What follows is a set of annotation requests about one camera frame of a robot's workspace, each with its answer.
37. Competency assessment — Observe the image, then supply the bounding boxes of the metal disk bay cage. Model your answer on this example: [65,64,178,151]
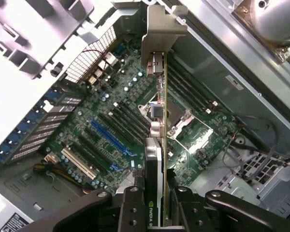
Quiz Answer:
[228,153,290,219]

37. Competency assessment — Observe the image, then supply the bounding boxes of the CPU socket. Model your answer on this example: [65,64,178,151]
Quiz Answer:
[137,93,216,157]

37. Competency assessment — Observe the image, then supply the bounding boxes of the blue expansion slot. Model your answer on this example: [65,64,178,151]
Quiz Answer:
[90,119,127,156]

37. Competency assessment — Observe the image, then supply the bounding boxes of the white expansion slot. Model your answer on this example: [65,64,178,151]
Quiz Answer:
[60,147,98,181]

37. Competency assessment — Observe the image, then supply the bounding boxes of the yellow and black power wires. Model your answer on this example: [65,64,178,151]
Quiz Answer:
[33,161,88,195]

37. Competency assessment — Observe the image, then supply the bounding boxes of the silver chipset heat sink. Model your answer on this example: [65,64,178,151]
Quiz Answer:
[115,169,146,193]

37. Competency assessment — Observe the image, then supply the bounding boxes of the green motherboard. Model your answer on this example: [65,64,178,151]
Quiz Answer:
[45,43,243,195]

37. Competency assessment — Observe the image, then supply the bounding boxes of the open black PC case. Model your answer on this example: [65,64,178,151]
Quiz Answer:
[0,0,290,232]

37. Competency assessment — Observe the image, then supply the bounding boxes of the grey power supply unit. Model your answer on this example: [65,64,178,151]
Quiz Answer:
[0,185,36,232]

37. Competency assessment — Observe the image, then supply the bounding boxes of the metal socket cover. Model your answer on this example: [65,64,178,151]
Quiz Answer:
[169,113,216,156]

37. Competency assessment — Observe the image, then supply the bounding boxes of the grey parts rack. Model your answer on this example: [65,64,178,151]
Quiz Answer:
[0,0,95,81]

